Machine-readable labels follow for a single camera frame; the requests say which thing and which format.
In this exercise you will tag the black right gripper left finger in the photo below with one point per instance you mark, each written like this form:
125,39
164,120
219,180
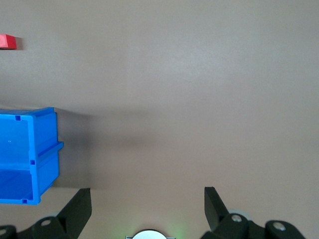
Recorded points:
72,219

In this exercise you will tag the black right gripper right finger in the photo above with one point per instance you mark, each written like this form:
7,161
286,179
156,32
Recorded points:
216,219

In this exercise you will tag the red cube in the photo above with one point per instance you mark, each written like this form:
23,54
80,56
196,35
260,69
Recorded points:
7,41

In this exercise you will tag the blue plastic storage bin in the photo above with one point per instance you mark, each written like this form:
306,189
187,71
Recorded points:
20,154

